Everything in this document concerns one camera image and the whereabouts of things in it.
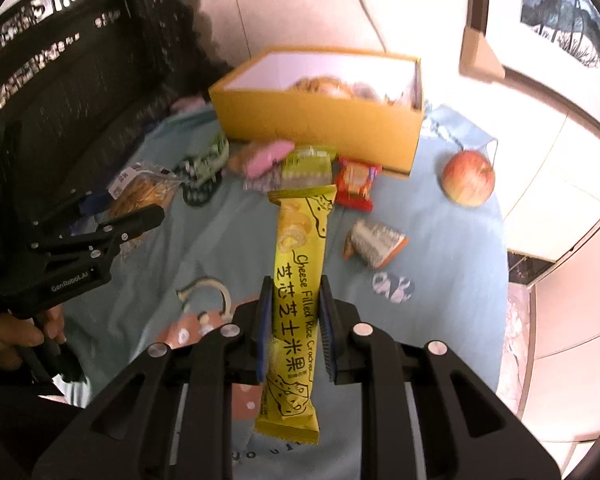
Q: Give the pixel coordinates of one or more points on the clear yellow cracker packet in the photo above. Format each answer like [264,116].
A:
[140,192]

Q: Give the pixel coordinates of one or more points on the wall painting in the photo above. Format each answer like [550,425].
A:
[565,15]

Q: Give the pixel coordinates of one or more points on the red snack packet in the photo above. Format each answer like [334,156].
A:
[357,180]

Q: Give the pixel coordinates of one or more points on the red apple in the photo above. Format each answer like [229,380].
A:
[467,177]

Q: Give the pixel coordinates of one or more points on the pink snack packet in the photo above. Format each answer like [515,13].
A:
[267,157]

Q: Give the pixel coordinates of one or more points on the cardboard corner protector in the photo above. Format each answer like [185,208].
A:
[480,55]

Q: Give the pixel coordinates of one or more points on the yellow green snack packet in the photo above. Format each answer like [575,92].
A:
[305,167]

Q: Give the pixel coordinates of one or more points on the silver orange snack packet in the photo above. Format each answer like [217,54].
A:
[377,242]

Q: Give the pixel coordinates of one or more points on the yellow cardboard box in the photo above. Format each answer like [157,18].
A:
[320,125]

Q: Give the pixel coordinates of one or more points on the light blue printed cloth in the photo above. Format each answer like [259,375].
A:
[180,250]

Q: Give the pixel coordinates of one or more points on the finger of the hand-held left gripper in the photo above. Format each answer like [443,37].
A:
[87,203]
[130,225]

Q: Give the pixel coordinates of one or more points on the long yellow snack packet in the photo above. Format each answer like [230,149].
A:
[297,260]

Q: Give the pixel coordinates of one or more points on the clear round biscuit packet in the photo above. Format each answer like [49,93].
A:
[325,86]

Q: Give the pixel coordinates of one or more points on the person's left hand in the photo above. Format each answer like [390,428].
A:
[5,340]

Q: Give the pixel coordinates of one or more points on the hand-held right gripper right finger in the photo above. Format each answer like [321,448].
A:
[326,330]

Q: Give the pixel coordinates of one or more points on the green white snack packet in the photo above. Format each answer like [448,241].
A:
[207,160]

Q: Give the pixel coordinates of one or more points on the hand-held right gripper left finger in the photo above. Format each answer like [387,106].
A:
[263,330]

